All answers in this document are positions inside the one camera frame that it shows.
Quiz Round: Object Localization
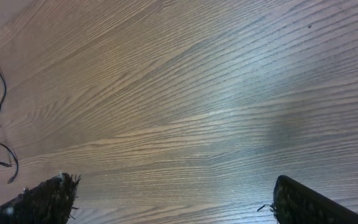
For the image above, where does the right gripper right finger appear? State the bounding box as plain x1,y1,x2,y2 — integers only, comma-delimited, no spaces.
272,175,358,224

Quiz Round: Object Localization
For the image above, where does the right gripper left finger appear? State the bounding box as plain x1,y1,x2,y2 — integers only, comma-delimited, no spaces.
0,173,80,224

